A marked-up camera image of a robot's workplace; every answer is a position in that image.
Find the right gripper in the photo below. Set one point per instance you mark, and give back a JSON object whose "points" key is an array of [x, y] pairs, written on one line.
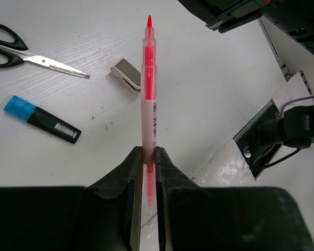
{"points": [[224, 15]]}

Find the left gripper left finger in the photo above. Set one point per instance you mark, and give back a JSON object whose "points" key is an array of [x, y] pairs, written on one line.
{"points": [[114, 206]]}

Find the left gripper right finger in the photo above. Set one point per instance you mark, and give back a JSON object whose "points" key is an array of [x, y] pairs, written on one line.
{"points": [[167, 176]]}

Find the pink clear pen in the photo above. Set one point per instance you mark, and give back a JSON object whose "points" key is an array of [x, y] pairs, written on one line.
{"points": [[149, 109]]}

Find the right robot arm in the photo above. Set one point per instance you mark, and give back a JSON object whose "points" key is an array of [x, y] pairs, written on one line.
{"points": [[294, 18]]}

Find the blue cap black highlighter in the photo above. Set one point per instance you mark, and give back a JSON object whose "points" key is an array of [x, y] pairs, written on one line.
{"points": [[41, 119]]}

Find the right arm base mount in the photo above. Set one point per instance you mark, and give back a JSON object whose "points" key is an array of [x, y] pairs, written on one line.
{"points": [[283, 128]]}

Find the black handled scissors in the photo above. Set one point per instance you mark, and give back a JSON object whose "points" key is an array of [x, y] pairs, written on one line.
{"points": [[17, 53]]}

